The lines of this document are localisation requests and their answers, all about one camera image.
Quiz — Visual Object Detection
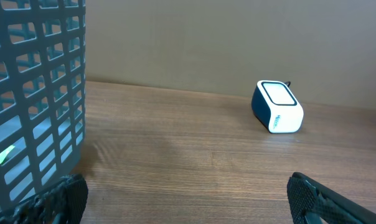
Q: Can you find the grey plastic mesh basket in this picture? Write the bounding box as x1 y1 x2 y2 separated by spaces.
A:
0 0 86 211

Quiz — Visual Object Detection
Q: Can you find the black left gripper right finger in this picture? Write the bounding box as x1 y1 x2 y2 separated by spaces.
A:
287 172 376 224

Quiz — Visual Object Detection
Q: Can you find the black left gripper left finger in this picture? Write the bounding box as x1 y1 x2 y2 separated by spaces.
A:
0 174 88 224

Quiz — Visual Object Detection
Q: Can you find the white barcode scanner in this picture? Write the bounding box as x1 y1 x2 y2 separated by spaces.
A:
251 80 304 134

